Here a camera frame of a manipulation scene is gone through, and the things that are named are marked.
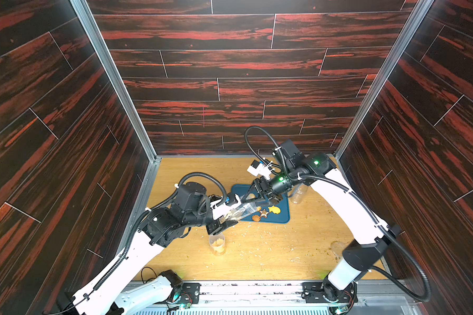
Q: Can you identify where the clear plastic cookie jar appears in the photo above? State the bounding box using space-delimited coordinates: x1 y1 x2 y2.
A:
288 184 309 204

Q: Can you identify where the clear round jar lid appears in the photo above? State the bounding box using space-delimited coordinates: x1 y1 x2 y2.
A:
330 241 348 260

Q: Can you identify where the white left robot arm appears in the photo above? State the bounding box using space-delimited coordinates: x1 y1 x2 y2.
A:
62 172 242 314

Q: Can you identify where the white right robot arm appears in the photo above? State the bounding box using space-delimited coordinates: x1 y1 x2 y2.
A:
243 126 432 303

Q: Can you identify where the clear jar with yellow snacks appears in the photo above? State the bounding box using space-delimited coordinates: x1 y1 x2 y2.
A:
208 233 226 255

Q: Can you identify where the brown star iced cookie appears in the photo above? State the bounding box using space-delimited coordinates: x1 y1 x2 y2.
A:
260 209 269 218

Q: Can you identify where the blue plastic tray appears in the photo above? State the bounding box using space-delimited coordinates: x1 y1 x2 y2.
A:
231 184 290 224

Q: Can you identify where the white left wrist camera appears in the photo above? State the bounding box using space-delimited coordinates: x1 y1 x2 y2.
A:
210 193 242 220

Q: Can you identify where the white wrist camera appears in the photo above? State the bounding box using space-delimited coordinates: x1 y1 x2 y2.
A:
247 160 273 180
210 193 242 220

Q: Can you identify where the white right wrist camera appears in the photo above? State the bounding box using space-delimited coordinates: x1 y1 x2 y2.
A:
247 160 273 180

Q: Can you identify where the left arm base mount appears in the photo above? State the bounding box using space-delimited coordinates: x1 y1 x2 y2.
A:
159 270 201 309

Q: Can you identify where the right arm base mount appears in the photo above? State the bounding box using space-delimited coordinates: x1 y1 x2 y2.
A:
301 278 358 314

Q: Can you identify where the aluminium corner post right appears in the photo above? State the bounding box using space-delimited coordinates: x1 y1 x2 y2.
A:
334 0 434 161

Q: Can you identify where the aluminium corner post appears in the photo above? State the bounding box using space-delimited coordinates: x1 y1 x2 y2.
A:
69 0 158 162
334 0 434 161

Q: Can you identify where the aluminium corner post left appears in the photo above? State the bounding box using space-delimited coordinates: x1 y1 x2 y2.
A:
69 0 158 162

